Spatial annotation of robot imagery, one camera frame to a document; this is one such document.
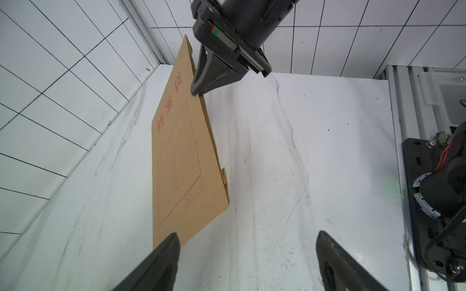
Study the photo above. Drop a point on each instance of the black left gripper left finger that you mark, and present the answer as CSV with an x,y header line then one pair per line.
x,y
158,271

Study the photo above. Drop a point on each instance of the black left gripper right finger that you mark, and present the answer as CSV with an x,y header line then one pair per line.
x,y
339,270

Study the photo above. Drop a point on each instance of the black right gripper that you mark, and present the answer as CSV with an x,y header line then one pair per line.
x,y
236,28

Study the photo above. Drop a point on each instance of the brown kraft file bags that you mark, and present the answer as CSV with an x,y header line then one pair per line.
x,y
190,188

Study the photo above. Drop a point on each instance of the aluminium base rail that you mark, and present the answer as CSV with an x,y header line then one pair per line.
x,y
429,115

